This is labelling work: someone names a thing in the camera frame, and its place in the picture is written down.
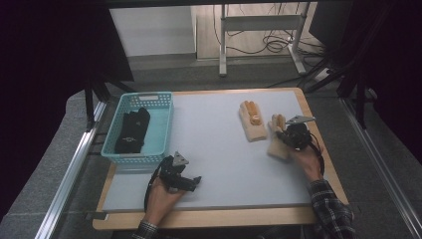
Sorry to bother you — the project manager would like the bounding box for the tangle of black floor cables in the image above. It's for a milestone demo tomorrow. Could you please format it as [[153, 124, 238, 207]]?
[[212, 3, 327, 57]]

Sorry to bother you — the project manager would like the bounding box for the person's left hand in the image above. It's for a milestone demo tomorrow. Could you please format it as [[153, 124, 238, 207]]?
[[144, 178, 187, 227]]

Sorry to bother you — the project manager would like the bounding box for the beige glove with round label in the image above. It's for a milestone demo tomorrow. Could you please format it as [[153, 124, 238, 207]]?
[[238, 100, 269, 143]]

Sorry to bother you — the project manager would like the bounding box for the light blue plastic basket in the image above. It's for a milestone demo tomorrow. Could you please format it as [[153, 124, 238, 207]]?
[[100, 92, 174, 166]]

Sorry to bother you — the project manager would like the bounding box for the aluminium rail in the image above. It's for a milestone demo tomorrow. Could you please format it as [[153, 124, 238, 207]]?
[[34, 101, 107, 239], [340, 98, 422, 231]]

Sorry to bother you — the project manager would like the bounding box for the plain black glove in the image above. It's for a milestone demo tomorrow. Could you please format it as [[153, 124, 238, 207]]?
[[133, 107, 151, 147]]

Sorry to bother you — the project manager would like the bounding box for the black tripod stand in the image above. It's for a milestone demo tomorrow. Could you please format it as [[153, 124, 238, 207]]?
[[83, 70, 137, 131]]

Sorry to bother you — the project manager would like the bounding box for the plain beige glove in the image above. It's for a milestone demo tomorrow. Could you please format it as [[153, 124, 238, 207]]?
[[267, 114, 294, 160]]

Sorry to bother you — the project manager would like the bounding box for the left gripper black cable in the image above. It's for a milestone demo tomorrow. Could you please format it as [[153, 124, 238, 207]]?
[[143, 164, 164, 212]]

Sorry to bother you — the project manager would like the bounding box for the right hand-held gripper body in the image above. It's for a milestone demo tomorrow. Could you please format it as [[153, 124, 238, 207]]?
[[284, 115, 317, 151]]

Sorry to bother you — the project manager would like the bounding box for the white metal desk frame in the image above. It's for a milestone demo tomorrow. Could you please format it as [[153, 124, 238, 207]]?
[[218, 3, 309, 78]]

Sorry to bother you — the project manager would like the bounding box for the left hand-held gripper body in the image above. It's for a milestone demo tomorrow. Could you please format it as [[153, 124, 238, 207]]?
[[157, 150, 191, 193]]

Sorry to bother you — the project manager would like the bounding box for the grey table mat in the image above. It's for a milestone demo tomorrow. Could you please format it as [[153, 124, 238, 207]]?
[[103, 90, 336, 212]]

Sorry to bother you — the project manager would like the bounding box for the right gripper black red cable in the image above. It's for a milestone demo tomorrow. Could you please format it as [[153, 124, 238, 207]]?
[[308, 131, 326, 177]]

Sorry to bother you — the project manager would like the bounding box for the person's right hand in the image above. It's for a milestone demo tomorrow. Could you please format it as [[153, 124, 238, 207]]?
[[288, 143, 325, 183]]

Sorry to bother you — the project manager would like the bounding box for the white panel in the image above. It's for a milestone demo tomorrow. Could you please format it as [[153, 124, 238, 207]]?
[[108, 5, 197, 58]]

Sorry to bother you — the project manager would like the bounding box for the wooden table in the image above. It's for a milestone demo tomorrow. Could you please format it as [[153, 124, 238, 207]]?
[[92, 87, 350, 231]]

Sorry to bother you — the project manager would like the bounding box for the grey tape piece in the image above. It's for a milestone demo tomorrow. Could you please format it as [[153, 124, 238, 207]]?
[[86, 211, 109, 221]]

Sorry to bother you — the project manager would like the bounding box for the black metal stand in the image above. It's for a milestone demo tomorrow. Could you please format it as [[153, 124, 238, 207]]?
[[304, 6, 394, 131]]

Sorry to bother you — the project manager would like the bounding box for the white power strip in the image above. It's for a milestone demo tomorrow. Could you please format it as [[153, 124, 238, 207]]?
[[313, 67, 331, 83]]

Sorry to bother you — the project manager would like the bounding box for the black glove with white print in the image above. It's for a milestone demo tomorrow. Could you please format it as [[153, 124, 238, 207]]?
[[113, 111, 148, 154]]

